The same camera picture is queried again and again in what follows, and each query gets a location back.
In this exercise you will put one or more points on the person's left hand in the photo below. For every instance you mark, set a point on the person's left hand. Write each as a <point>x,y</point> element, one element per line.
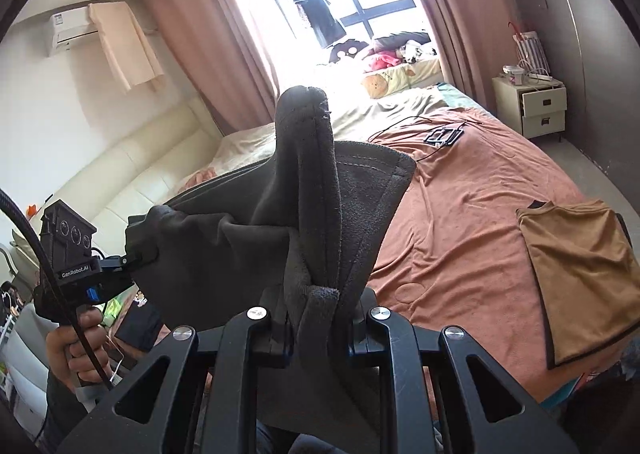
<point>70,349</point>

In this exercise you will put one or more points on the white container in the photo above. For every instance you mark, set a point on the white container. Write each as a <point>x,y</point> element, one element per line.
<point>514,76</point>

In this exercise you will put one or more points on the pile of pink clothes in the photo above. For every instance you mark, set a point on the pile of pink clothes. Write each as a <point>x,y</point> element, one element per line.
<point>382,61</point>

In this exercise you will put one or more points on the black plush toy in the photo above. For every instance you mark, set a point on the black plush toy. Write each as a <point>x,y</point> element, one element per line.
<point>347,49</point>

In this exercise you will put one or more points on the cream padded headboard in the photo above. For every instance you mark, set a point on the cream padded headboard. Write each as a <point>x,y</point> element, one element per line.
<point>140,168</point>

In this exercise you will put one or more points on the cream bed sheet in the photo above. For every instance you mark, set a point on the cream bed sheet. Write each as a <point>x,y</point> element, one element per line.
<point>380,108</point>

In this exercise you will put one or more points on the cartoon printed cloth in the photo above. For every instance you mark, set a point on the cartoon printed cloth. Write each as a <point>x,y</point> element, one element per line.
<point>575,386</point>

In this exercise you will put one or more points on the person's left forearm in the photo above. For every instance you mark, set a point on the person's left forearm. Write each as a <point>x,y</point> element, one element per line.
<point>65,409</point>

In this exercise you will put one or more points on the pink curtain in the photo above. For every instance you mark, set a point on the pink curtain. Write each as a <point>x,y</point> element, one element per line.
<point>465,8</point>
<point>210,33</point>

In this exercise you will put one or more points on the white power strip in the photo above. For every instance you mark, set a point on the white power strip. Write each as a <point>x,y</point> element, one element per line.
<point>542,77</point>

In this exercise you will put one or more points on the cream hanging towel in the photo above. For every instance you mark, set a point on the cream hanging towel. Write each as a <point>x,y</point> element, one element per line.
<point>125,43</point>

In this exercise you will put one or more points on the white air conditioner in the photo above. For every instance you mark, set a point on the white air conditioner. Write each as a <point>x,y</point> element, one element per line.
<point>70,28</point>

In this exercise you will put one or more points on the black folded t-shirt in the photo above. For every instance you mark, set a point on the black folded t-shirt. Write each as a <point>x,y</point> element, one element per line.
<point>140,329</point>

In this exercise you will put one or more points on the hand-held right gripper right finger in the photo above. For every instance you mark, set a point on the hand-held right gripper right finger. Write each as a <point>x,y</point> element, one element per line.
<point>365,329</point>

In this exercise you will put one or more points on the grey t-shirt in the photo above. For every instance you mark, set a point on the grey t-shirt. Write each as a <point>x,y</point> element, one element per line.
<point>225,244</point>

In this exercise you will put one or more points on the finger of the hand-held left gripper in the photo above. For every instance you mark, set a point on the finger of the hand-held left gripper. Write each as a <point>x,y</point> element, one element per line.
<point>132,261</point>

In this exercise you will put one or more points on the brown blanket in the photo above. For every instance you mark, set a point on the brown blanket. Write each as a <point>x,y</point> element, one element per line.
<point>450,234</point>

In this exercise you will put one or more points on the cream nightstand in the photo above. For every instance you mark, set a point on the cream nightstand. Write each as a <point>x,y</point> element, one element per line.
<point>542,106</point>

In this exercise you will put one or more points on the black frame device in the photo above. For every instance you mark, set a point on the black frame device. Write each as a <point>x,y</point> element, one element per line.
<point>434,136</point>

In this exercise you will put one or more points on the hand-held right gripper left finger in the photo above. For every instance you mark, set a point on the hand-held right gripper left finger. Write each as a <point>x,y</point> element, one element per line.
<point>280,329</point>

